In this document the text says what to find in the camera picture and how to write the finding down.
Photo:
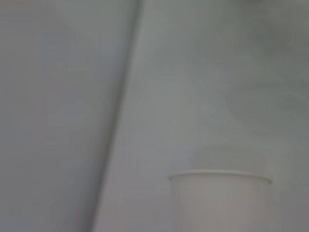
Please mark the white paper cup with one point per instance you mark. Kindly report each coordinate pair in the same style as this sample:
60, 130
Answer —
219, 203

